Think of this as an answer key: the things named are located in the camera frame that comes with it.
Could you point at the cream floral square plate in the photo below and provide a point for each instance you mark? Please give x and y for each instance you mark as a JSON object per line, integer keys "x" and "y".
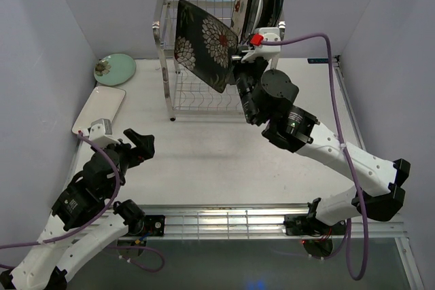
{"x": 238, "y": 16}

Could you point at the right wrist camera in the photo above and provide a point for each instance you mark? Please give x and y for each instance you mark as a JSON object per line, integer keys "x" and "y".
{"x": 263, "y": 44}

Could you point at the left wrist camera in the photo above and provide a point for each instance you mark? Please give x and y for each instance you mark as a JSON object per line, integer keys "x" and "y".
{"x": 100, "y": 133}

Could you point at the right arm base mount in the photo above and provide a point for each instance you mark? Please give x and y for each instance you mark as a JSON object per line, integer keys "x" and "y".
{"x": 301, "y": 225}

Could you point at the stainless steel dish rack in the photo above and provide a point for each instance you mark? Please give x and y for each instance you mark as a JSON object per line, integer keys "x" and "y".
{"x": 184, "y": 93}

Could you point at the mint green round plate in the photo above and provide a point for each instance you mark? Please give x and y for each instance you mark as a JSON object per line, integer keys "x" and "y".
{"x": 114, "y": 69}

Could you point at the aluminium table edge rail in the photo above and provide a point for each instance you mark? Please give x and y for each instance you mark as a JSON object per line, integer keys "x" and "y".
{"x": 216, "y": 223}

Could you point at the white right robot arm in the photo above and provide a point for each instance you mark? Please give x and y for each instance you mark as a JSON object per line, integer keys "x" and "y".
{"x": 267, "y": 97}

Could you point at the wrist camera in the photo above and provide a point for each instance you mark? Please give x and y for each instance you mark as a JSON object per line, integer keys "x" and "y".
{"x": 100, "y": 133}
{"x": 263, "y": 44}

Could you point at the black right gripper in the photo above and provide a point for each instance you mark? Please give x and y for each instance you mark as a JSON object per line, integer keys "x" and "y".
{"x": 259, "y": 63}

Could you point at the white rectangular plate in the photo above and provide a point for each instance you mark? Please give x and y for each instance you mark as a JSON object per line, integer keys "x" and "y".
{"x": 103, "y": 102}

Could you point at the round white teal-rimmed plate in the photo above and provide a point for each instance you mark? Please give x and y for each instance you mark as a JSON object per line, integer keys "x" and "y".
{"x": 252, "y": 17}

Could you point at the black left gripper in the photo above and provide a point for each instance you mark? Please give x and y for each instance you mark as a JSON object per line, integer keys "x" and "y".
{"x": 144, "y": 142}

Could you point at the blue table label sticker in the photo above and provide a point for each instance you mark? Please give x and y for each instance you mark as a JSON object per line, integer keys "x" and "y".
{"x": 317, "y": 61}

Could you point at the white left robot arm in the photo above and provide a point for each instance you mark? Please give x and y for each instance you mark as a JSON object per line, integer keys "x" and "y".
{"x": 86, "y": 216}

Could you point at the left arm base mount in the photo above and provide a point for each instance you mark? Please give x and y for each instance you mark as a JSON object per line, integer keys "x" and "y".
{"x": 151, "y": 224}

